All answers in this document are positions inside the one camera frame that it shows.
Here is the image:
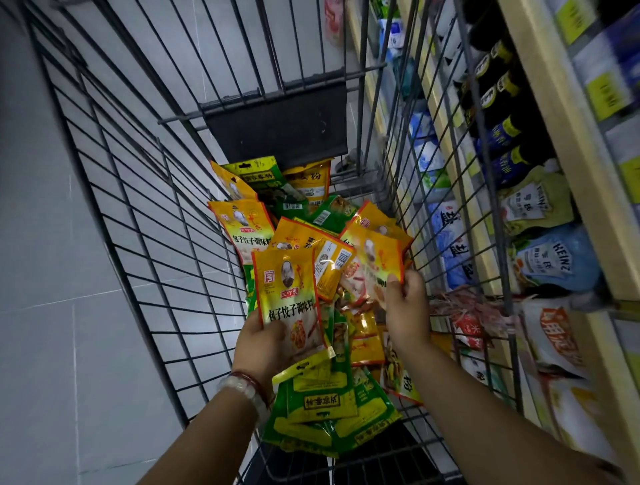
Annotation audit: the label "person's right hand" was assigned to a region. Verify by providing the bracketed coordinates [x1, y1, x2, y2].
[383, 268, 433, 351]

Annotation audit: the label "person's left hand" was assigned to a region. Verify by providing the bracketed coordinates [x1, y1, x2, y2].
[232, 310, 296, 396]

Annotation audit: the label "yellow seasoning packet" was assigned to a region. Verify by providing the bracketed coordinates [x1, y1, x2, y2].
[252, 244, 329, 361]
[340, 220, 406, 311]

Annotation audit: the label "pile of seasoning packets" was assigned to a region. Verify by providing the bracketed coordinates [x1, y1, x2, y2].
[208, 155, 456, 459]

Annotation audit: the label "grey wire shopping cart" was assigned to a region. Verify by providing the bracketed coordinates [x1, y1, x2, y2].
[20, 0, 601, 485]

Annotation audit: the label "wooden store shelving with goods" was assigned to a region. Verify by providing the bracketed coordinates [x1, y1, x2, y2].
[350, 0, 640, 485]

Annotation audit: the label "person's left forearm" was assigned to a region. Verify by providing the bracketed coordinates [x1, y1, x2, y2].
[140, 390, 266, 485]

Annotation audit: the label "person's right forearm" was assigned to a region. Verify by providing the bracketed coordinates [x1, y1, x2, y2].
[398, 340, 626, 485]

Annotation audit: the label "black plastic cart flap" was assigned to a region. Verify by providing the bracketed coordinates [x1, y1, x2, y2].
[203, 82, 349, 169]

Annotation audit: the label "row of blue packets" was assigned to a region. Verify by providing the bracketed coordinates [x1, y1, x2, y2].
[375, 0, 479, 291]

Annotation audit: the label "blue white pouch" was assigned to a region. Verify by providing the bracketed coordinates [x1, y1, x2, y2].
[512, 225, 601, 293]

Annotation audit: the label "rows of assorted seasoning packets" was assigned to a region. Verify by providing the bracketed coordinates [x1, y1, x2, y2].
[445, 294, 640, 466]

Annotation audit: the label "pale green pouch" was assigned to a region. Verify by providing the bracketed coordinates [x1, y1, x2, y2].
[500, 165, 576, 236]

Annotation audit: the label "row of small dark bottles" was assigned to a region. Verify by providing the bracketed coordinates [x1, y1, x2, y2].
[455, 0, 556, 191]

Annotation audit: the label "row of yellow price tags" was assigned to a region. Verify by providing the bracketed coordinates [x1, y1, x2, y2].
[550, 0, 640, 201]

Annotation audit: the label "dark red bracelet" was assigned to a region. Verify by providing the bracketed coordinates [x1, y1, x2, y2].
[232, 368, 273, 401]

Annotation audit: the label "white bead bracelet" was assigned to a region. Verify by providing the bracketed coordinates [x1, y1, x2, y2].
[218, 372, 271, 421]

